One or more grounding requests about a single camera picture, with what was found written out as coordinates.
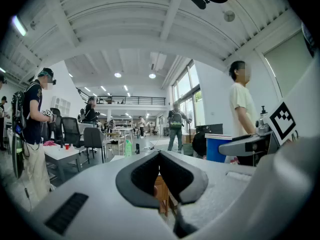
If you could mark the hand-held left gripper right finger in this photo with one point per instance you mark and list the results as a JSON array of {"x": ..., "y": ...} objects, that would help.
[{"x": 220, "y": 184}]

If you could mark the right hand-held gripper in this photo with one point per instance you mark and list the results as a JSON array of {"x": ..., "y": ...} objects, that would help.
[{"x": 282, "y": 119}]

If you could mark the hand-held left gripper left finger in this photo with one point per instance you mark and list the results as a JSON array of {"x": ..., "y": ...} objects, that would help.
[{"x": 87, "y": 196}]

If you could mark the green soap bottle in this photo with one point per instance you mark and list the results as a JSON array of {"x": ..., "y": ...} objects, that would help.
[{"x": 128, "y": 149}]

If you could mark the blue barrel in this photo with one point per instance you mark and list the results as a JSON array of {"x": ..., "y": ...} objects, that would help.
[{"x": 215, "y": 150}]

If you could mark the white flat stack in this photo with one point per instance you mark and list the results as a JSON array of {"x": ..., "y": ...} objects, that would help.
[{"x": 217, "y": 135}]

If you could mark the black box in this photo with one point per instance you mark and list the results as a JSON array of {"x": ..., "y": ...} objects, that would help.
[{"x": 208, "y": 129}]

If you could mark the black round bag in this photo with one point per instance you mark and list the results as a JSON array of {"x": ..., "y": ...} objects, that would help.
[{"x": 199, "y": 144}]

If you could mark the red cup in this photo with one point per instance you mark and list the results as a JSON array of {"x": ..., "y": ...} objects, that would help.
[{"x": 66, "y": 146}]

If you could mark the grey upholstered chair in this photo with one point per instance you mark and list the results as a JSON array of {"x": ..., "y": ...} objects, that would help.
[{"x": 93, "y": 139}]

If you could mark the wooden sink cabinet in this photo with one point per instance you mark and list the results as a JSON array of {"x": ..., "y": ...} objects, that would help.
[{"x": 162, "y": 191}]

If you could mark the pink cloth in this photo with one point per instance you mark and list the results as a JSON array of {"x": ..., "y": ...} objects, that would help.
[{"x": 48, "y": 143}]

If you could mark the black mesh office chair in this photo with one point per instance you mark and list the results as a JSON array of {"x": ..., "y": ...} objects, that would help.
[
  {"x": 55, "y": 124},
  {"x": 71, "y": 131}
]

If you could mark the large glass window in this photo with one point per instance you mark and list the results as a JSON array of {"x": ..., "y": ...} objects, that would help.
[{"x": 187, "y": 96}]

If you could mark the black green hanging pack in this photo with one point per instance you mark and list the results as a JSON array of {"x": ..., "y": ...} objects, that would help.
[{"x": 17, "y": 156}]

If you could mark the white shelf cabinet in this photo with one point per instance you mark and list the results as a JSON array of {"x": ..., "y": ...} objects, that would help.
[{"x": 61, "y": 106}]

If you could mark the pale roller blind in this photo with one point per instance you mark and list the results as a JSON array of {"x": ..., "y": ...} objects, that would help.
[{"x": 287, "y": 64}]

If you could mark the black mezzanine railing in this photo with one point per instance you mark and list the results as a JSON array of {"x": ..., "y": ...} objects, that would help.
[{"x": 130, "y": 100}]

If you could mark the round ceiling light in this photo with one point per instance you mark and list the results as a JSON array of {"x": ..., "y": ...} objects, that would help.
[
  {"x": 117, "y": 75},
  {"x": 152, "y": 75}
]

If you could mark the ceiling air conditioner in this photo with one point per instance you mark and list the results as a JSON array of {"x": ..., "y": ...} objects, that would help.
[{"x": 157, "y": 61}]

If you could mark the round ceiling sensor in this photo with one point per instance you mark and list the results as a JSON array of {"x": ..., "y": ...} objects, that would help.
[{"x": 229, "y": 16}]

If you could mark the tube ceiling light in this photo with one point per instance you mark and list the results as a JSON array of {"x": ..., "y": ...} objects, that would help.
[{"x": 18, "y": 25}]

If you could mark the white table dark frame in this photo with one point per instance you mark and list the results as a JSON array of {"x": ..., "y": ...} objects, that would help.
[{"x": 61, "y": 156}]

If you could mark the wooden frame chair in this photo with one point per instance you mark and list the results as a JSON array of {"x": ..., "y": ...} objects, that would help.
[{"x": 115, "y": 140}]

